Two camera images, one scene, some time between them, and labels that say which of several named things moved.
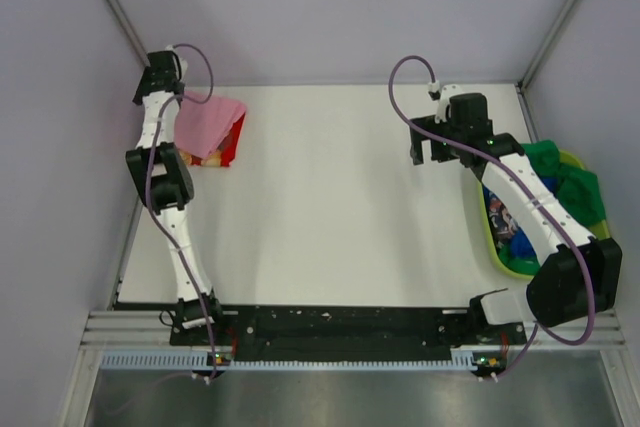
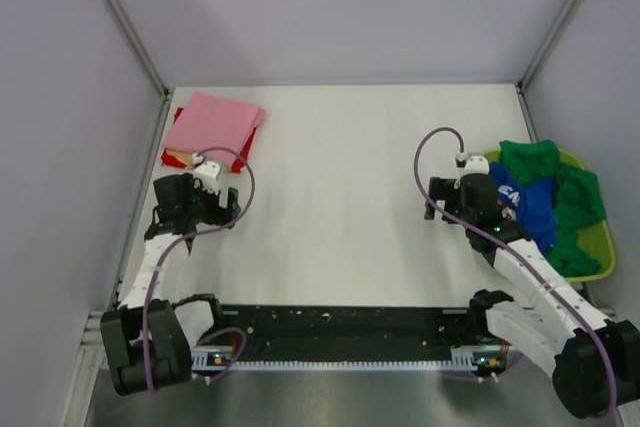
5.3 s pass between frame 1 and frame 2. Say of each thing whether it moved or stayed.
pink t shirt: moved
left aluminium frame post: stayed
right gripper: moved
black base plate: stayed
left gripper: moved
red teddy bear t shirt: moved
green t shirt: stayed
